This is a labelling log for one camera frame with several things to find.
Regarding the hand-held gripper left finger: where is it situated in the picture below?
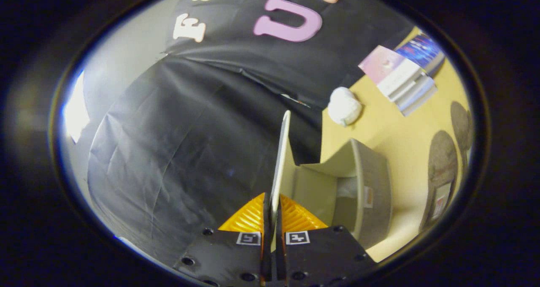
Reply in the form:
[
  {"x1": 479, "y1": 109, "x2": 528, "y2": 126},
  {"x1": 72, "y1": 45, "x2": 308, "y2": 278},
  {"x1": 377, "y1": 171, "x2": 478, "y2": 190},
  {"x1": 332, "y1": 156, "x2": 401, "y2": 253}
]
[{"x1": 174, "y1": 192, "x2": 273, "y2": 287}]

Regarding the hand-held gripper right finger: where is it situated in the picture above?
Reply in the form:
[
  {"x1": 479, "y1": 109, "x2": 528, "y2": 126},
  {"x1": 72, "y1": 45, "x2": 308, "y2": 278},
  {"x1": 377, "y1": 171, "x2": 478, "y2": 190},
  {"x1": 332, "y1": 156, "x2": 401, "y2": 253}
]
[{"x1": 276, "y1": 193, "x2": 379, "y2": 287}]

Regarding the grey fabric storage box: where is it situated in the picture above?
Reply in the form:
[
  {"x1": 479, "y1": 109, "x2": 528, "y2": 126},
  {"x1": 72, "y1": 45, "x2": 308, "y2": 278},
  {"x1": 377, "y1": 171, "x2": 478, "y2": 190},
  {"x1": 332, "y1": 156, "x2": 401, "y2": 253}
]
[{"x1": 270, "y1": 111, "x2": 393, "y2": 250}]

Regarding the brown fuzzy shoe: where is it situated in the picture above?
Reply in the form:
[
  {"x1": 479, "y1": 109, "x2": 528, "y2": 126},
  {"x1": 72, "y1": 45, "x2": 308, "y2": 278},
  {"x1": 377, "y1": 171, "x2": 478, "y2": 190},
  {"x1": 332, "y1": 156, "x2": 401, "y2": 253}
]
[
  {"x1": 450, "y1": 101, "x2": 474, "y2": 170},
  {"x1": 419, "y1": 130, "x2": 459, "y2": 233}
]

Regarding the black backdrop cloth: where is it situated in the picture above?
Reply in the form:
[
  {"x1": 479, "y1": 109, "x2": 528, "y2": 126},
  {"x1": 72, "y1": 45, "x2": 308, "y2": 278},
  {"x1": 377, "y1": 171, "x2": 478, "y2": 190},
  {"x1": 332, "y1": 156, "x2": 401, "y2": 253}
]
[{"x1": 86, "y1": 0, "x2": 419, "y2": 271}]

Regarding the white plush toy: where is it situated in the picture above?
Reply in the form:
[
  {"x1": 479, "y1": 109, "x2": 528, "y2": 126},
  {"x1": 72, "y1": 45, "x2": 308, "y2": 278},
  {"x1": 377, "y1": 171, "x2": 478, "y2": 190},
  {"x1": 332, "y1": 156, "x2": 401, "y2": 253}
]
[{"x1": 327, "y1": 87, "x2": 364, "y2": 127}]

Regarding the pale blue book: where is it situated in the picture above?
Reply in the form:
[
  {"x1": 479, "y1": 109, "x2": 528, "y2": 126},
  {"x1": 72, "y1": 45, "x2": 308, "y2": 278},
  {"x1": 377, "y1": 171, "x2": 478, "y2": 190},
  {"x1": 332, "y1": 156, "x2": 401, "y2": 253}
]
[
  {"x1": 397, "y1": 84, "x2": 438, "y2": 117},
  {"x1": 388, "y1": 73, "x2": 435, "y2": 106}
]

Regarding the pink and white book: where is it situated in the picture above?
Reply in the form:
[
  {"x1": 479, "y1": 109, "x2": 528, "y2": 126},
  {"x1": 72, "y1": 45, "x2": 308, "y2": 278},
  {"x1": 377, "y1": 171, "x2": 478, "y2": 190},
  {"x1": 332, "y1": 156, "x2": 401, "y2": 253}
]
[{"x1": 358, "y1": 45, "x2": 423, "y2": 97}]

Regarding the dark blue book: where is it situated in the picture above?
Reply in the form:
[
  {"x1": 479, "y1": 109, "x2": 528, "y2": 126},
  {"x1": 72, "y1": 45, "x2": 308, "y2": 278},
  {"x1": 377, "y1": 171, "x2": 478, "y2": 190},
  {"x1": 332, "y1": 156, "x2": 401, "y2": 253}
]
[{"x1": 395, "y1": 33, "x2": 446, "y2": 77}]

